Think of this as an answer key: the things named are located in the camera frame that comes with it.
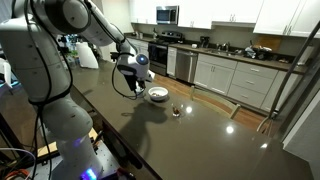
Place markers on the stainless steel refrigerator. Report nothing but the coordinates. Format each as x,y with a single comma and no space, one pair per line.
308,83

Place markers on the pale wooden chair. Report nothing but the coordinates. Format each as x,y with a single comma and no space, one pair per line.
213,98

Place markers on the black coffee maker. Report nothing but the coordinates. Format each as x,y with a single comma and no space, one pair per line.
204,41

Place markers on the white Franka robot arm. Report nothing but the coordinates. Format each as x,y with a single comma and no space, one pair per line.
33,60

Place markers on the white upper kitchen cabinets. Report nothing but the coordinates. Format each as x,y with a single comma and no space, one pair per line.
280,16

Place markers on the dark glass bottle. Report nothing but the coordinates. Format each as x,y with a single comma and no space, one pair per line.
154,34

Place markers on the white lower kitchen cabinets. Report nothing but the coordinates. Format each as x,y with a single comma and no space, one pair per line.
253,83

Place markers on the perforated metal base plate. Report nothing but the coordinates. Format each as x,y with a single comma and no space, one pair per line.
106,163

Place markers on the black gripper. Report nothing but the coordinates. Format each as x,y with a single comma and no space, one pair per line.
131,81

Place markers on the small brown nut portion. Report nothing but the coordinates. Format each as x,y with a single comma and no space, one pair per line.
176,110

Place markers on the white kitchen cabinets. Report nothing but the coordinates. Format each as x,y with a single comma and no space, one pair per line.
253,83
280,16

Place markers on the metal sink faucet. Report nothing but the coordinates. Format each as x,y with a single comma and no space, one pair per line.
226,46

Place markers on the stainless steel microwave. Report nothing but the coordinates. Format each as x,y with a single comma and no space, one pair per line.
166,15

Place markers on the black and steel stove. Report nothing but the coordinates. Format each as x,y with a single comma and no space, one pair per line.
163,55

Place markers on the black swivel stool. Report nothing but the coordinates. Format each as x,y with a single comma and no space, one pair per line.
115,56

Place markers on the large white bowl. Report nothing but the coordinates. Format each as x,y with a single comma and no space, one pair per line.
159,90

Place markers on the wooden cutting board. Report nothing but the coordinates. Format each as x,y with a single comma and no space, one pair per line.
270,41

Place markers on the mixed nuts pile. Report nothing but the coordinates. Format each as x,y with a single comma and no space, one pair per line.
156,95

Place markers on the clear drinking glass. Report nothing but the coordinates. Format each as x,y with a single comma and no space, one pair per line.
176,111

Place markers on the dark kitchen countertop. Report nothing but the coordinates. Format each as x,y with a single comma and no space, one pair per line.
273,64

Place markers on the small white bowl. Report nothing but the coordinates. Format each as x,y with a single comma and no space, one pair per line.
143,95

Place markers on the stainless steel dishwasher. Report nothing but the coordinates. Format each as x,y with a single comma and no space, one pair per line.
186,65

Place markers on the pile of dishes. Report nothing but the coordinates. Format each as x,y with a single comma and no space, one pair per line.
258,52

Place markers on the small white cup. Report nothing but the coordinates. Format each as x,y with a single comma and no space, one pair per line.
194,46

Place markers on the white plastic object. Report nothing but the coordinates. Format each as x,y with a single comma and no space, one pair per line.
5,73

